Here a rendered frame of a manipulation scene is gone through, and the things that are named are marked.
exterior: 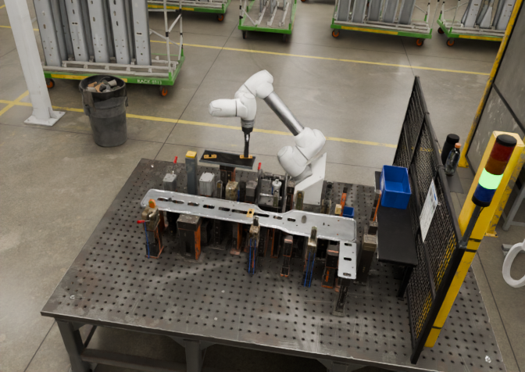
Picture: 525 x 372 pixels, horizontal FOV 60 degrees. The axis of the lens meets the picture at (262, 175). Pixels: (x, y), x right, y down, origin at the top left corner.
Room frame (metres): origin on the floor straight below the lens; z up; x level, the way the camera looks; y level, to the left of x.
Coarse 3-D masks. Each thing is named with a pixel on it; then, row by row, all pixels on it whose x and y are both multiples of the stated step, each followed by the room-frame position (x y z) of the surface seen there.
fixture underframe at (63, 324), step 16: (64, 320) 1.62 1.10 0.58; (64, 336) 1.62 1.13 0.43; (80, 336) 1.68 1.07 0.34; (176, 336) 1.55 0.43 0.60; (80, 352) 1.64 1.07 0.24; (96, 352) 1.65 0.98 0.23; (112, 352) 1.66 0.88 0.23; (192, 352) 1.54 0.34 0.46; (80, 368) 1.61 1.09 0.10; (144, 368) 1.58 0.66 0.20; (160, 368) 1.57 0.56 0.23; (176, 368) 1.58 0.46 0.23; (192, 368) 1.54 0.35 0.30; (208, 368) 1.59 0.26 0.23; (336, 368) 1.46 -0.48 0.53; (352, 368) 1.47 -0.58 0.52; (384, 368) 1.44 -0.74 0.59
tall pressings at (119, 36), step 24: (48, 0) 6.00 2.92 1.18; (72, 0) 6.41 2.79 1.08; (96, 0) 6.19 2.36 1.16; (120, 0) 6.20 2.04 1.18; (144, 0) 6.20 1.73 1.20; (48, 24) 5.93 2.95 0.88; (72, 24) 6.16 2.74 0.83; (96, 24) 6.17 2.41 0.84; (120, 24) 6.17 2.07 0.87; (144, 24) 6.17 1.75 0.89; (48, 48) 5.92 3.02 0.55; (72, 48) 6.42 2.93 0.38; (96, 48) 6.15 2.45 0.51; (120, 48) 6.16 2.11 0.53; (144, 48) 6.15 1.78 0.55
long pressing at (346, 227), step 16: (160, 192) 2.35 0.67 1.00; (176, 192) 2.35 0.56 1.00; (160, 208) 2.19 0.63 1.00; (176, 208) 2.20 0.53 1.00; (192, 208) 2.21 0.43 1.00; (208, 208) 2.22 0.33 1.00; (240, 208) 2.24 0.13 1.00; (256, 208) 2.25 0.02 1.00; (272, 224) 2.10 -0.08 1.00; (288, 224) 2.11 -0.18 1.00; (304, 224) 2.12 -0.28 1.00; (320, 224) 2.13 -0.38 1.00; (336, 224) 2.14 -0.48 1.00; (352, 224) 2.15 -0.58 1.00; (336, 240) 2.00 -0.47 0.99; (352, 240) 2.01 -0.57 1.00
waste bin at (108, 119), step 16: (80, 80) 4.60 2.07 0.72; (96, 80) 4.76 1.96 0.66; (112, 80) 4.67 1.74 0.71; (96, 96) 4.34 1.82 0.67; (112, 96) 4.40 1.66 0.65; (96, 112) 4.38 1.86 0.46; (112, 112) 4.42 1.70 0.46; (96, 128) 4.40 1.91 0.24; (112, 128) 4.41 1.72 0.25; (112, 144) 4.41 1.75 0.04
